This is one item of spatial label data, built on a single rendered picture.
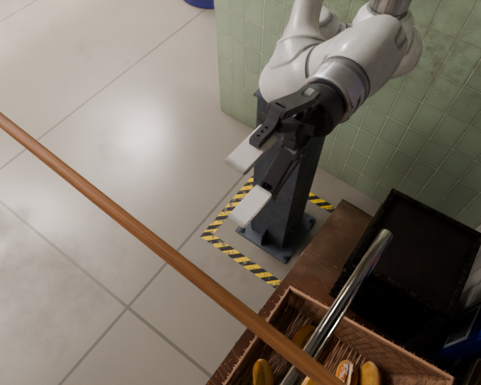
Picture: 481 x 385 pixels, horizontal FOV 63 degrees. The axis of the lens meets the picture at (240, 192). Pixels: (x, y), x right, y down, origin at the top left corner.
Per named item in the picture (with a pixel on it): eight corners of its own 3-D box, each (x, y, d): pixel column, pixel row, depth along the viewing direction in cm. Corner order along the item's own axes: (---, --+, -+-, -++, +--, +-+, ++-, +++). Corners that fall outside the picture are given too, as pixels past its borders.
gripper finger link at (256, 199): (256, 183, 60) (256, 186, 60) (227, 215, 57) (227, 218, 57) (272, 194, 59) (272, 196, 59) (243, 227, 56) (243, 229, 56)
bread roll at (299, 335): (323, 335, 126) (310, 328, 130) (314, 322, 123) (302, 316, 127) (304, 360, 122) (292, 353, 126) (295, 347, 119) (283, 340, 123)
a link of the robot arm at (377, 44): (385, 105, 60) (321, 116, 71) (428, 52, 66) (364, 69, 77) (355, 41, 55) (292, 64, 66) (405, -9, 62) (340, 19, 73)
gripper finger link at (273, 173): (288, 124, 58) (291, 124, 59) (252, 188, 61) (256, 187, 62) (310, 136, 56) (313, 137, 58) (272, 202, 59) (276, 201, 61)
